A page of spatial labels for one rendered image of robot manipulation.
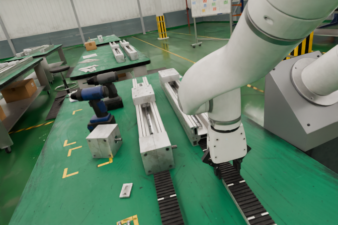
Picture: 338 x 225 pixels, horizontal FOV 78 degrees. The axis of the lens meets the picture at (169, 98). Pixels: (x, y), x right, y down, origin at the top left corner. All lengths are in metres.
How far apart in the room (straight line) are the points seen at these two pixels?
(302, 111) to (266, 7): 0.58
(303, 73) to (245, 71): 0.53
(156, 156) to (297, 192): 0.40
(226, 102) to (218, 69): 0.13
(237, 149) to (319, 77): 0.38
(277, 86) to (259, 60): 0.48
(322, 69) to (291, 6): 0.56
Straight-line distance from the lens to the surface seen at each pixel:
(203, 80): 0.40
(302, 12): 0.27
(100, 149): 0.86
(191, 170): 0.73
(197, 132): 0.79
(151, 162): 0.71
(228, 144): 0.58
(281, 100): 0.81
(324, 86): 0.83
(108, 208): 0.69
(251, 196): 0.61
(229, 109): 0.51
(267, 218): 0.58
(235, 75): 0.37
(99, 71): 2.44
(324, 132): 0.86
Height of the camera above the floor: 1.27
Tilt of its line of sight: 23 degrees down
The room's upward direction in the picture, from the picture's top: 10 degrees counter-clockwise
